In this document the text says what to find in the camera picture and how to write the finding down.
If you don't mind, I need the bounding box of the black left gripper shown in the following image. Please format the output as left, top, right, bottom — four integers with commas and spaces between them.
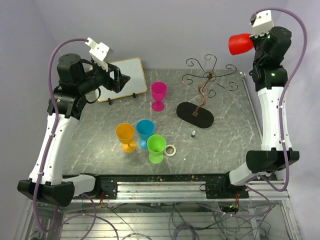
77, 60, 131, 94

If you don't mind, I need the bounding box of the red plastic wine glass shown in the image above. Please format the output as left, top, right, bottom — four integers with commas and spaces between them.
228, 33, 254, 56

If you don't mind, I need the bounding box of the magenta plastic wine glass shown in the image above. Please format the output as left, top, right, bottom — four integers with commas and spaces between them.
151, 81, 168, 112

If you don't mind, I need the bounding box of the blue plastic wine glass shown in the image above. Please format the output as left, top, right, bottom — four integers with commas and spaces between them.
136, 119, 156, 150

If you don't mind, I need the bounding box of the clear wine glass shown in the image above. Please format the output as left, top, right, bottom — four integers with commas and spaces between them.
203, 53, 215, 77

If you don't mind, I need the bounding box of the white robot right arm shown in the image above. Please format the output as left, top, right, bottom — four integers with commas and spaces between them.
220, 26, 300, 198

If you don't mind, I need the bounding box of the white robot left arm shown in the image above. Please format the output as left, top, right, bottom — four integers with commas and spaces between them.
17, 53, 131, 207

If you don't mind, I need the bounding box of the orange plastic wine glass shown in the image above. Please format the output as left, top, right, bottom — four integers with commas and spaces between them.
116, 123, 137, 153

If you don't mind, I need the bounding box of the green plastic wine glass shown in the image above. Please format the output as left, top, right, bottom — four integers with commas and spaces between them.
147, 134, 167, 164

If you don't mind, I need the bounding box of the small framed whiteboard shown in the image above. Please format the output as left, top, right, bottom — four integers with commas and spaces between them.
94, 57, 149, 103

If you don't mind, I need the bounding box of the white tape roll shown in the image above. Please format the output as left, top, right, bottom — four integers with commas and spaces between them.
164, 144, 177, 157

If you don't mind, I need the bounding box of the small blue-capped bottle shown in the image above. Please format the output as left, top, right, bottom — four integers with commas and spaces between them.
191, 130, 196, 138

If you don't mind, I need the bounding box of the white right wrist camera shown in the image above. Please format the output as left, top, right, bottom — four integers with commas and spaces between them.
250, 10, 275, 38

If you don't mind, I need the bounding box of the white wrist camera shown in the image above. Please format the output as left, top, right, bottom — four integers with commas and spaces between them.
250, 10, 275, 38
85, 37, 114, 72

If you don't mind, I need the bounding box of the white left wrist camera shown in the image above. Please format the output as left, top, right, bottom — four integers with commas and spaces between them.
85, 37, 114, 72

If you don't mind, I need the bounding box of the copper wire wine glass rack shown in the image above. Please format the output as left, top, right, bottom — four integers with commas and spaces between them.
176, 53, 238, 129

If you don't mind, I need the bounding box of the aluminium mounting rail frame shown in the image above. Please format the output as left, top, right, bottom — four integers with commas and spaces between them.
15, 173, 302, 240

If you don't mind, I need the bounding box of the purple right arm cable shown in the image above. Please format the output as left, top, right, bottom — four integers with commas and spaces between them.
197, 7, 308, 218

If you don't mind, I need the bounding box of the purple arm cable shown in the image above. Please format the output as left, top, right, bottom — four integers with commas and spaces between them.
32, 37, 120, 240
197, 7, 308, 218

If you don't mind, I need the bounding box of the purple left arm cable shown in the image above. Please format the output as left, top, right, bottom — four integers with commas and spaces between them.
32, 37, 120, 240

